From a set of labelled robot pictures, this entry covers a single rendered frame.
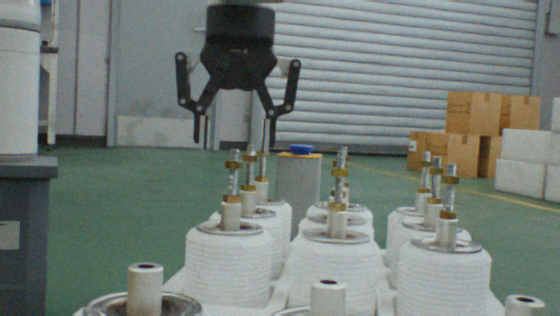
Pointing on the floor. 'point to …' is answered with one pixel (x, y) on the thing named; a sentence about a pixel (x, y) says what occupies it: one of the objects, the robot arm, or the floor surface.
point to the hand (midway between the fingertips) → (234, 139)
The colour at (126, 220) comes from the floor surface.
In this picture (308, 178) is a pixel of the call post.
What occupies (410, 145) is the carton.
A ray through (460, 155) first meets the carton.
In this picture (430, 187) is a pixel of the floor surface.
